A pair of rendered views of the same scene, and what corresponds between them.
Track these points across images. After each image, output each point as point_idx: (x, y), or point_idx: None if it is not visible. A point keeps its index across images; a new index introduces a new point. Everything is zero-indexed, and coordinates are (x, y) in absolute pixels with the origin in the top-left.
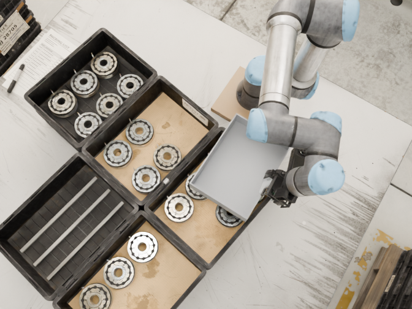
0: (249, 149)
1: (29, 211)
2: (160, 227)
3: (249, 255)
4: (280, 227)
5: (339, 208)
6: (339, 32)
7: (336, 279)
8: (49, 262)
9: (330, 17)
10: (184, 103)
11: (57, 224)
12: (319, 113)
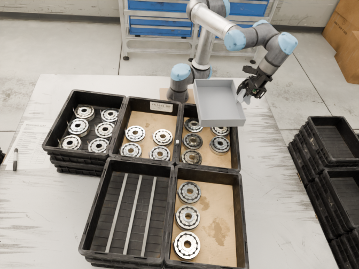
0: (213, 94)
1: (95, 219)
2: (195, 167)
3: (241, 171)
4: (242, 148)
5: (259, 124)
6: (224, 8)
7: (288, 155)
8: (133, 247)
9: (217, 1)
10: (151, 105)
11: (120, 219)
12: (257, 22)
